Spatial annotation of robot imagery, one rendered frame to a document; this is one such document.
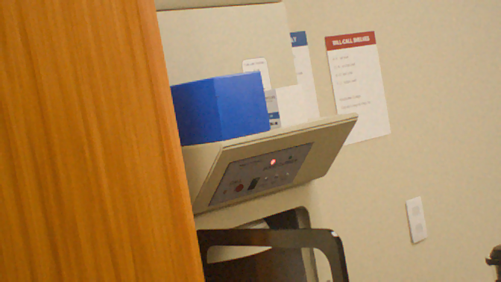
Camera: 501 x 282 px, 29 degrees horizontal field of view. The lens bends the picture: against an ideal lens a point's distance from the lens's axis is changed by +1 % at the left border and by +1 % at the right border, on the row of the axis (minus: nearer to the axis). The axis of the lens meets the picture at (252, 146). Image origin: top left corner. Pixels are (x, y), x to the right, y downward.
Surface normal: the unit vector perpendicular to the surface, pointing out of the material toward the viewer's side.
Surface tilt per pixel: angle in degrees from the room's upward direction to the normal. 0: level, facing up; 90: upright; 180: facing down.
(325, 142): 135
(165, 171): 90
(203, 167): 90
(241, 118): 90
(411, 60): 90
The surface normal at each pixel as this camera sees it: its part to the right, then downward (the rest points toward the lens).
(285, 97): 0.50, -0.04
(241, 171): 0.63, 0.63
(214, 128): -0.67, 0.15
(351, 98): 0.72, -0.09
